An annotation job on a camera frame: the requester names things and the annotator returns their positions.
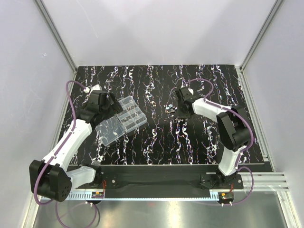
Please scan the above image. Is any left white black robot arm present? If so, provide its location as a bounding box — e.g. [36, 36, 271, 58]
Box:
[29, 85, 123, 206]

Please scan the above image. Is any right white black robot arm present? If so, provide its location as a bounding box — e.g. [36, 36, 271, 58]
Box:
[175, 87, 254, 188]

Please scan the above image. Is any pile of screws and nuts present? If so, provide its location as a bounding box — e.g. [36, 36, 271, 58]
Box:
[164, 104, 184, 122]

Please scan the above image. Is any clear plastic compartment box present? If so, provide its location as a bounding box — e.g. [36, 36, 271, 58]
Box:
[95, 96, 147, 146]

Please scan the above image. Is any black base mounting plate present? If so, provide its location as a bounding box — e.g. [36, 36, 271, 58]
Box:
[73, 163, 243, 190]

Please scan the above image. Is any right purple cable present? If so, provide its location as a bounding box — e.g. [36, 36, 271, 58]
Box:
[181, 78, 257, 206]

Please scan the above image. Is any purple cable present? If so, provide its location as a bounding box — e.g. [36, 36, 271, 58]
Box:
[33, 80, 100, 226]
[181, 78, 257, 206]

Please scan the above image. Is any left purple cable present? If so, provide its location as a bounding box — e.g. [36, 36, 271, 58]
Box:
[33, 80, 100, 226]

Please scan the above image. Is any left aluminium frame post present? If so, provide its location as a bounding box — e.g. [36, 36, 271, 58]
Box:
[33, 0, 78, 74]

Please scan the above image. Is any aluminium frame post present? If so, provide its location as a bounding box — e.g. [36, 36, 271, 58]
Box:
[239, 0, 284, 72]
[33, 0, 78, 74]

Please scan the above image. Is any right aluminium frame post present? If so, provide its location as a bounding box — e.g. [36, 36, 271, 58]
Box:
[239, 0, 284, 72]

